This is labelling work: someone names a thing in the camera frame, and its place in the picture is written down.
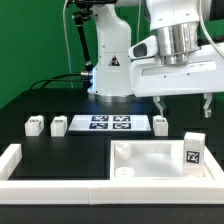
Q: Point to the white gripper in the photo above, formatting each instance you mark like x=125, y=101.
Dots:
x=204, y=73

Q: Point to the white square table top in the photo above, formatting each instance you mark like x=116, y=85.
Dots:
x=151, y=160

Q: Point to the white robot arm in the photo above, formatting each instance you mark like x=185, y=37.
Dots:
x=171, y=61

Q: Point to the white U-shaped fence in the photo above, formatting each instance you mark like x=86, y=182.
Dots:
x=187, y=191

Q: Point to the white marker base plate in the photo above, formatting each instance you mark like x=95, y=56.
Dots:
x=110, y=123

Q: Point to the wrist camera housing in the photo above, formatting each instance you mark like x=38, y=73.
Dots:
x=144, y=49

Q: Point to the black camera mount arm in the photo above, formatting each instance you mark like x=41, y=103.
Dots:
x=80, y=17

